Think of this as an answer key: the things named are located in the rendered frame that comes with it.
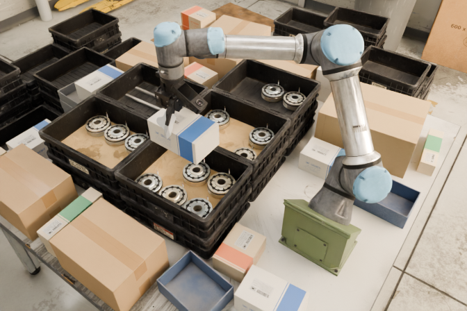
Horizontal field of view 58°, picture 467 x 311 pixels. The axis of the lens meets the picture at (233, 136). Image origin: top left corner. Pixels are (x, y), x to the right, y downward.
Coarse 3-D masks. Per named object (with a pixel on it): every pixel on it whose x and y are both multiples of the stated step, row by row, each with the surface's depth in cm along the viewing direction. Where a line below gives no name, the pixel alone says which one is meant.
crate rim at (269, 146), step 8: (224, 96) 181; (232, 96) 180; (248, 104) 176; (272, 112) 172; (288, 120) 169; (280, 128) 165; (280, 136) 164; (272, 144) 160; (232, 152) 155; (264, 152) 155; (248, 160) 152; (256, 160) 152
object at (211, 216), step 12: (132, 156) 154; (228, 156) 154; (120, 168) 150; (120, 180) 147; (132, 180) 145; (240, 180) 145; (144, 192) 143; (228, 192) 141; (168, 204) 138; (192, 216) 134
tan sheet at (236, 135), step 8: (232, 120) 184; (224, 128) 180; (232, 128) 180; (240, 128) 180; (248, 128) 180; (224, 136) 177; (232, 136) 177; (240, 136) 177; (248, 136) 177; (224, 144) 173; (232, 144) 173; (240, 144) 173; (248, 144) 173; (256, 152) 170
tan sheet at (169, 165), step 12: (168, 156) 168; (180, 156) 168; (156, 168) 163; (168, 168) 163; (180, 168) 163; (168, 180) 158; (180, 180) 158; (192, 192) 154; (204, 192) 154; (216, 204) 150
